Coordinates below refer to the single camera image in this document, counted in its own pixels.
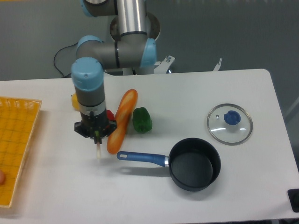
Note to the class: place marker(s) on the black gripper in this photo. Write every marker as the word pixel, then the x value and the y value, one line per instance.
pixel 91 123

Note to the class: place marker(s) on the green onion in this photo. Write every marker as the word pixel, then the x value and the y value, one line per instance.
pixel 98 151

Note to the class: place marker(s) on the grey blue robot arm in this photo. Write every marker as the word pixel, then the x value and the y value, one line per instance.
pixel 93 56

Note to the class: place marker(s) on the red bell pepper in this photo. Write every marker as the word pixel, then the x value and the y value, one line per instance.
pixel 110 115

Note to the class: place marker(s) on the yellow bell pepper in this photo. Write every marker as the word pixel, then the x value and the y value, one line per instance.
pixel 74 102

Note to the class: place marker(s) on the orange baguette bread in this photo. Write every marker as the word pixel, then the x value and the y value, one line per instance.
pixel 123 115

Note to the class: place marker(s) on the green bell pepper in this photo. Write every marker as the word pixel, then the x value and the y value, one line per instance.
pixel 141 120

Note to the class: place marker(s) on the yellow woven basket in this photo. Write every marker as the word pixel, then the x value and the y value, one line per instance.
pixel 17 120

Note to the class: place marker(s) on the glass pot lid blue knob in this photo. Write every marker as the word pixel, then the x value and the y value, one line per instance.
pixel 229 124

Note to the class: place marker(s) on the black object table corner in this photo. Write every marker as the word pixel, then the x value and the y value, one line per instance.
pixel 293 195

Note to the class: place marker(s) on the black saucepan blue handle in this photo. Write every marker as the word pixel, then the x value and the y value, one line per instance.
pixel 193 163

